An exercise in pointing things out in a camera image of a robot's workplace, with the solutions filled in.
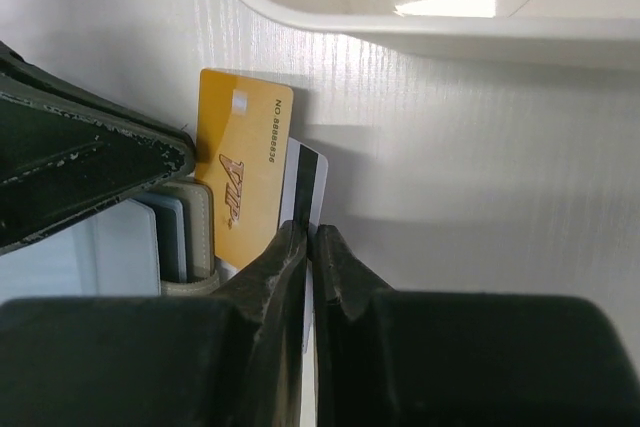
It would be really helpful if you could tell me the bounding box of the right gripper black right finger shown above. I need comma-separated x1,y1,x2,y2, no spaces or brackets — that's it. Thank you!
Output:
313,225,639,426

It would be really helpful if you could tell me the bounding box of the white magnetic stripe card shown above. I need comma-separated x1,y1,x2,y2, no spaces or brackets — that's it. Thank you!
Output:
278,138,328,354

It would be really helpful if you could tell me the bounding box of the grey blue card holder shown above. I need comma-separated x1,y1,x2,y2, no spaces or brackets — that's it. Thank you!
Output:
1,180,220,301

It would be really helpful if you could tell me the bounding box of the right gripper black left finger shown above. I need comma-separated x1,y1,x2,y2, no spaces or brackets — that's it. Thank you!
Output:
1,221,307,426

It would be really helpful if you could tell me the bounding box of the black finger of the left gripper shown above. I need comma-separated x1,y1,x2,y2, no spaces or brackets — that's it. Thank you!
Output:
1,45,195,253

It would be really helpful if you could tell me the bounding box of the gold VIP card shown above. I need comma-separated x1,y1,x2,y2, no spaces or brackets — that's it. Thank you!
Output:
195,69,294,270

